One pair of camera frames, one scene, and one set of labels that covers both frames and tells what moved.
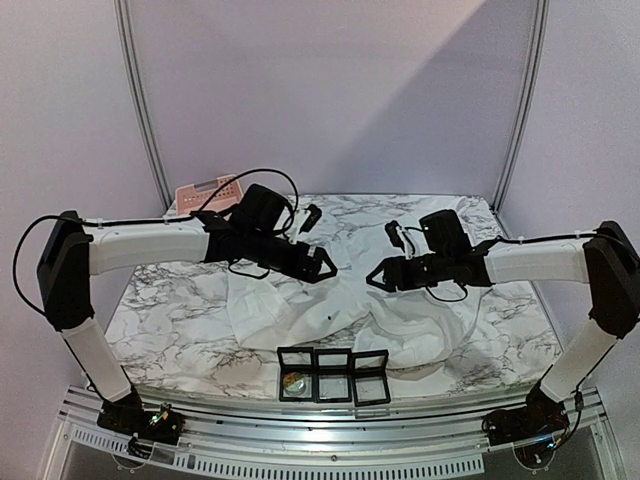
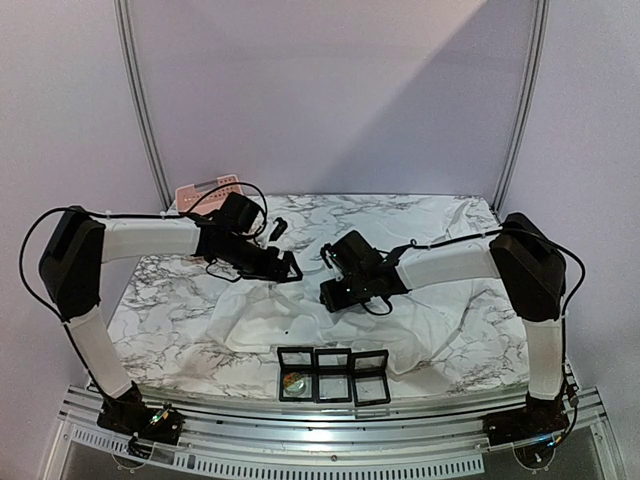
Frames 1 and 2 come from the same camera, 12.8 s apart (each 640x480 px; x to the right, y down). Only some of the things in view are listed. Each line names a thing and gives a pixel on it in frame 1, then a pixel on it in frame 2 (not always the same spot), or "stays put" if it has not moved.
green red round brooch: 294,383 stays put
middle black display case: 333,375 stays put
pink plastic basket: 189,198 stays put
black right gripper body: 392,275 → 333,295
